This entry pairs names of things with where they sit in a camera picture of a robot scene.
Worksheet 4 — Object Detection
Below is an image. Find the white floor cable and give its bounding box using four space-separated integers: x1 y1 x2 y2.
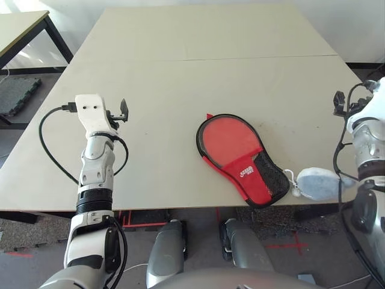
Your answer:
354 273 375 284
124 264 150 273

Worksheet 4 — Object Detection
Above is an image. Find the silver left robot leg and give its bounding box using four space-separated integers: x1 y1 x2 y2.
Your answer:
146 219 189 285

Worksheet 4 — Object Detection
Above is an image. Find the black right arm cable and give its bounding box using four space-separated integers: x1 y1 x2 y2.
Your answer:
333 82 375 272

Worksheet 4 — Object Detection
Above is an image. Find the grey robot torso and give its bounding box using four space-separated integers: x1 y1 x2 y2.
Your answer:
143 269 320 289

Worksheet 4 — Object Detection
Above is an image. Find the black tripod stand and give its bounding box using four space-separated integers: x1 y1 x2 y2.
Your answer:
365 61 385 82

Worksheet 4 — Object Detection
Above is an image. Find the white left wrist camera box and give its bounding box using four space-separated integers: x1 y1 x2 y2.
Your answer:
74 93 120 137

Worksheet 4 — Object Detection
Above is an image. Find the black-framed side table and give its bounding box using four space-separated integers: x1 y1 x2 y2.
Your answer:
0 10 75 76

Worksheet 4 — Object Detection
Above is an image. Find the black red paddle case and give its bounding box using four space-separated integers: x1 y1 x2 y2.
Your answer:
196 113 291 209

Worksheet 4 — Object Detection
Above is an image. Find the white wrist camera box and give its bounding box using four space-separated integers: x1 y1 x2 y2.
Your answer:
74 93 120 137
345 76 385 135

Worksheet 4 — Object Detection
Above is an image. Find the black foam floor mat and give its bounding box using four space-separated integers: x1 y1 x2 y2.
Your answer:
0 77 42 119

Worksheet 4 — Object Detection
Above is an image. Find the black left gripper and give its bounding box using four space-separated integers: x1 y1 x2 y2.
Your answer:
105 97 131 132

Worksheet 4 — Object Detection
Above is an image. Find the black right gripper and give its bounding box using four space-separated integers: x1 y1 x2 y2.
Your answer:
332 90 374 116

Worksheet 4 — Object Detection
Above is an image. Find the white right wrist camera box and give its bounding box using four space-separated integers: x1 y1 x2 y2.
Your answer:
345 76 385 135

